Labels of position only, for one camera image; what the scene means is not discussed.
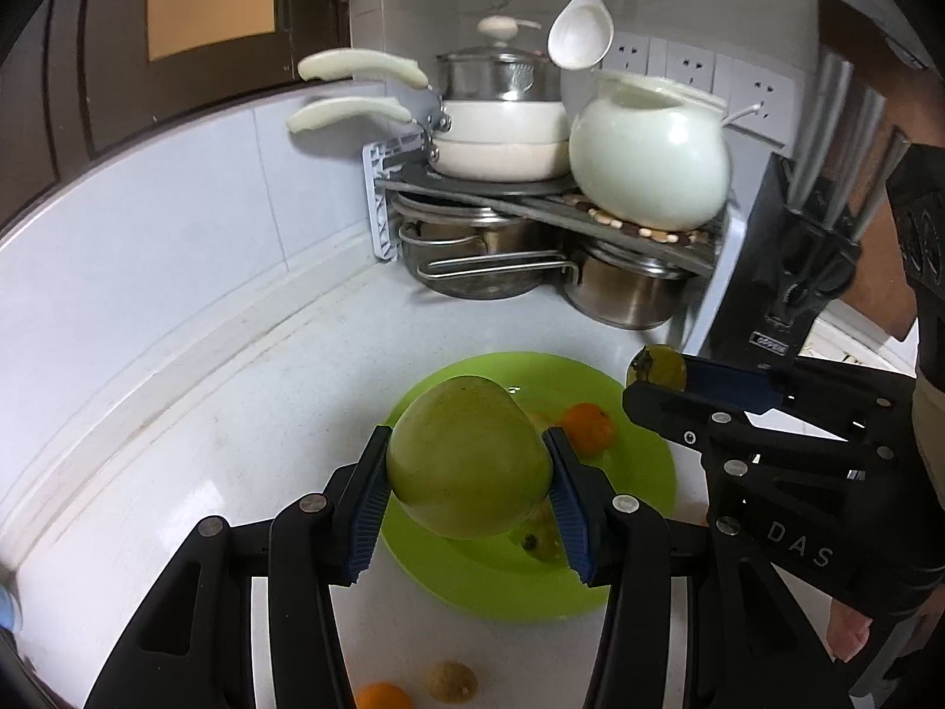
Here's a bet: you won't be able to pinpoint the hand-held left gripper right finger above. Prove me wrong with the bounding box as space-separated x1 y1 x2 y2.
542 424 820 709

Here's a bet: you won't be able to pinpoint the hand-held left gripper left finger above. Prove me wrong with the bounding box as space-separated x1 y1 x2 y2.
84 424 394 709

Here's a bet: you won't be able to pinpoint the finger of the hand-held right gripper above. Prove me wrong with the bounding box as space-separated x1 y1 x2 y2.
622 380 888 483
681 354 918 424

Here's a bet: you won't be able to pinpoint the yellow-green apple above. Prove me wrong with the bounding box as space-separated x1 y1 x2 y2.
506 498 571 564

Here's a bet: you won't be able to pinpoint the green tomato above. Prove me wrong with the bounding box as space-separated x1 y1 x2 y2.
627 343 687 391

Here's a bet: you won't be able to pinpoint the small orange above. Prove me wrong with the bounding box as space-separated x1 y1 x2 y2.
354 681 413 709
562 403 617 457

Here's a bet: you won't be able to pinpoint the green plate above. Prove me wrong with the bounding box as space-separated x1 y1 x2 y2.
379 352 678 622

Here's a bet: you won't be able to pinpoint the person's right hand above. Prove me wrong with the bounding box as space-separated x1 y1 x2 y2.
827 594 874 664

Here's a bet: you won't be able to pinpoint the black knife block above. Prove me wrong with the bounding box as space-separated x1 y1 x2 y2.
709 151 865 372

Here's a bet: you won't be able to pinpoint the steel stockpot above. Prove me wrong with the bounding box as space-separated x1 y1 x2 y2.
561 236 699 331

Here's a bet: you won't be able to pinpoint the black kitchen scissors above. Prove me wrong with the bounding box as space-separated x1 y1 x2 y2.
768 210 861 326

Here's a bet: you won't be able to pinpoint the brown kiwi fruit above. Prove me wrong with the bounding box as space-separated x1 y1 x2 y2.
426 662 478 700

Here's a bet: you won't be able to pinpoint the beaded trivet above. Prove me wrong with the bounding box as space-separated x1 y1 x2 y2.
565 194 721 246

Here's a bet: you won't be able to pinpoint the dark printed clothing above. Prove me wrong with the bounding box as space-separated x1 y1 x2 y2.
884 144 945 385

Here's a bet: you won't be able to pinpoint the white ceramic pot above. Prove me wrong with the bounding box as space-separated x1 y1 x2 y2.
568 70 734 232

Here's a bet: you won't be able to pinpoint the white saucepan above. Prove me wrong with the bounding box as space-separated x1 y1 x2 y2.
297 49 571 147
286 96 571 180

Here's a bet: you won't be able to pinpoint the grey corner pot rack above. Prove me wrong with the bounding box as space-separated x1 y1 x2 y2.
360 129 748 357

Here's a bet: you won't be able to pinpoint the brown wooden cutting board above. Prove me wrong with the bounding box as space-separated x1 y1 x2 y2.
816 0 945 344

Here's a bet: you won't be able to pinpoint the white plastic spoon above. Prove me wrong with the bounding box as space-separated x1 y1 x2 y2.
547 0 614 73

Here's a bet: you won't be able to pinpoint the small steel pot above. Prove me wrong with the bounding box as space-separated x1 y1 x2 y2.
435 51 563 103

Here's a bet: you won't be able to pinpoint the glass lid with cream knob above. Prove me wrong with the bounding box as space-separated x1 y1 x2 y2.
435 15 562 65

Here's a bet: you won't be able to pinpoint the brown framed window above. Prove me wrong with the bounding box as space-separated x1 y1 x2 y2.
80 0 353 158
0 0 97 232

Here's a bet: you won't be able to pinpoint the steel pot with wire handle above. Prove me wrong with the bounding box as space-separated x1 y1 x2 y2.
391 192 575 301

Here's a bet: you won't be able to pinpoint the steel handled knife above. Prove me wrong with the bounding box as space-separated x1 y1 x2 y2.
849 125 913 245
819 77 887 226
786 51 858 215

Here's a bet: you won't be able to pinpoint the white wall outlet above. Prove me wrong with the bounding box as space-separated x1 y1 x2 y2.
604 33 652 75
729 59 803 143
666 40 717 91

